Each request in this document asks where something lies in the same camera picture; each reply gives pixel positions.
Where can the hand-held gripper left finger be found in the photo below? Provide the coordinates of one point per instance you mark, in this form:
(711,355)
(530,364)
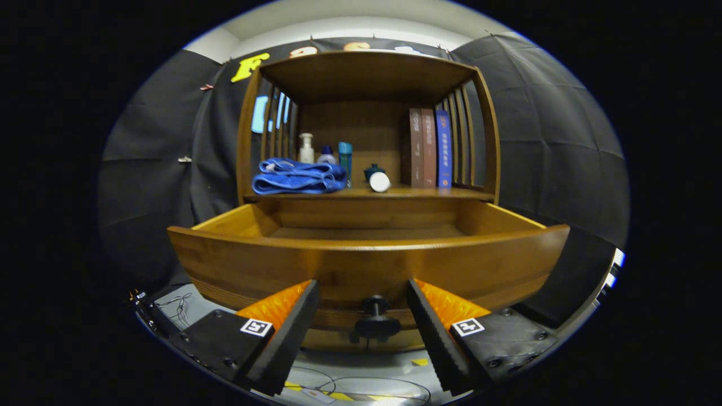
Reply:
(287,338)

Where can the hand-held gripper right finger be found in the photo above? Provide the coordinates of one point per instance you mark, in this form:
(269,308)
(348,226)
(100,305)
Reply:
(440,338)

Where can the black drawer knob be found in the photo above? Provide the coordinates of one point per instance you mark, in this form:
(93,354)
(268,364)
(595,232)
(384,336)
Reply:
(377,324)

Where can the wooden drawer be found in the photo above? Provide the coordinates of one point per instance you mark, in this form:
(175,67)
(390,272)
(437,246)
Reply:
(361,265)

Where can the white green cream tube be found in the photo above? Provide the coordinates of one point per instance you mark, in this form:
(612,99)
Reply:
(379,182)

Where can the wooden countertop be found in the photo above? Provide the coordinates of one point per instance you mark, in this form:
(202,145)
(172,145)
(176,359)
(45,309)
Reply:
(417,193)

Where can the wooden cabinet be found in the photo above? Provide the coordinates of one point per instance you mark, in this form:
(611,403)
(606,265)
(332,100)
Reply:
(366,73)

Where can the blue folded towel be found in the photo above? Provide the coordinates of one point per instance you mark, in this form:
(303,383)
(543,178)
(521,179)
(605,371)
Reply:
(296,179)

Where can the blue lidded tea bowl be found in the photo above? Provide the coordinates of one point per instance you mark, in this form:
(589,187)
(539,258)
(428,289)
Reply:
(371,169)

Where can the white lotion bottle blue cap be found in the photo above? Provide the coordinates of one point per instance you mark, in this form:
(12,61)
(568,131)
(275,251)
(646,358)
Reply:
(326,157)

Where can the teal transparent bottle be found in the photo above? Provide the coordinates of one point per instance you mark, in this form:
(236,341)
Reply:
(345,160)

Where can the white pump bottle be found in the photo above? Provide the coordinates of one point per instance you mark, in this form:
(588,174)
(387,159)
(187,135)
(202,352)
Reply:
(306,151)

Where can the blue book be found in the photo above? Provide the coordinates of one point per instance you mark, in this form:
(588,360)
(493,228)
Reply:
(444,149)

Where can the reddish brown book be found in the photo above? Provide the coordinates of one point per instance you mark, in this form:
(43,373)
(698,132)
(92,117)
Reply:
(429,149)

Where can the dark brown book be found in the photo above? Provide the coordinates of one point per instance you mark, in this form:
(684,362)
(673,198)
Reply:
(416,149)

